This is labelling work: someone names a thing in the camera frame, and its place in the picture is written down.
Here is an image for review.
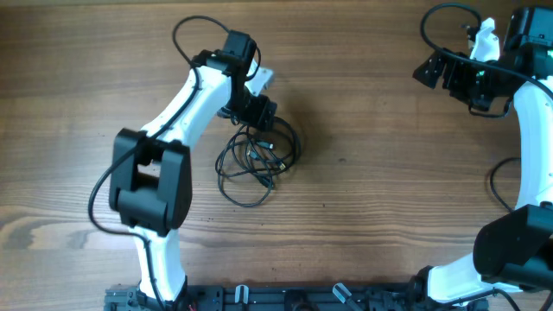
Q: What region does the thin black USB cable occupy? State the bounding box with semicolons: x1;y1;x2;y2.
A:
214;115;302;208

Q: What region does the thick black USB cable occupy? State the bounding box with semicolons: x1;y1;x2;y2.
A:
489;156;522;213

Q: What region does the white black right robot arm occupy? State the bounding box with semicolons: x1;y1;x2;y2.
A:
413;4;552;307

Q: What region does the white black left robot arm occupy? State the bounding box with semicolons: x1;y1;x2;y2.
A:
107;30;277;310

